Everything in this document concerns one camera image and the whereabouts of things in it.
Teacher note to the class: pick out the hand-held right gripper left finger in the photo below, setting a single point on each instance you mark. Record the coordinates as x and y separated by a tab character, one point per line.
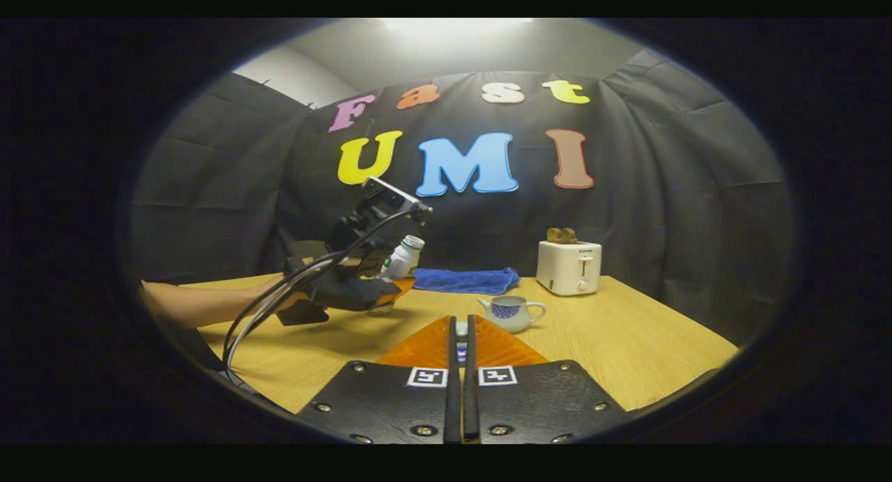
454	405

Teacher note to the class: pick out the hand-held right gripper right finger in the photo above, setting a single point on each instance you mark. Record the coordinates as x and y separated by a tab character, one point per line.
472	405

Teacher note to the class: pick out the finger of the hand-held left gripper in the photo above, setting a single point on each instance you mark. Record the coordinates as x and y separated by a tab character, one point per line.
348	295

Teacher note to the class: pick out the white plastic water bottle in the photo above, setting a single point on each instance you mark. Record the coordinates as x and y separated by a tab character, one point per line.
403	259

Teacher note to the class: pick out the white blue teacup lid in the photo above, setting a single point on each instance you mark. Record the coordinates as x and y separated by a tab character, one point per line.
461	329

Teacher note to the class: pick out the white blue-patterned teacup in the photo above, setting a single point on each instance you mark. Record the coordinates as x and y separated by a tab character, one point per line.
510	313

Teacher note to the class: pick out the blue towel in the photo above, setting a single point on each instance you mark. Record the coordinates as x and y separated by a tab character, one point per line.
463	280

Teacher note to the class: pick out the white toaster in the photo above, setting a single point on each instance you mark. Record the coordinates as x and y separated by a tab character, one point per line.
564	267

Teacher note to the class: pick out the black backdrop cloth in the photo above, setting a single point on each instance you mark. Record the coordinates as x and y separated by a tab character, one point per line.
662	189

